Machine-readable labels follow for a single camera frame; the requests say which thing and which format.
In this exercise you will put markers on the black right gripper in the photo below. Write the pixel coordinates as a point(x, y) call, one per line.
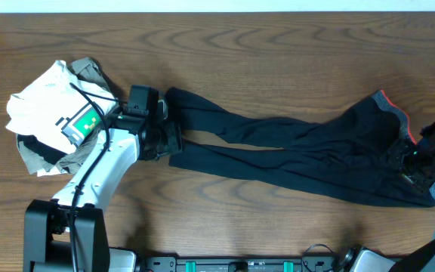
point(406, 162)

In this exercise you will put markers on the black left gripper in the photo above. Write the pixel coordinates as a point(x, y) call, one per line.
point(171, 137)

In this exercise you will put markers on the black leggings grey waistband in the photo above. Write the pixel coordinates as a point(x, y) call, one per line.
point(347, 158)

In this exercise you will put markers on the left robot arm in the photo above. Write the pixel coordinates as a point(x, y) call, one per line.
point(68, 232)

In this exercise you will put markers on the olive green garment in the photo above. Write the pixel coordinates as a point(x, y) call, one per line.
point(85, 69)

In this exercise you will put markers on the black garment under shirt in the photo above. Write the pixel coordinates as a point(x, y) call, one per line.
point(31, 149)

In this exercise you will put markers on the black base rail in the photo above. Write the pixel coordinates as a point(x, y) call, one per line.
point(309, 263)

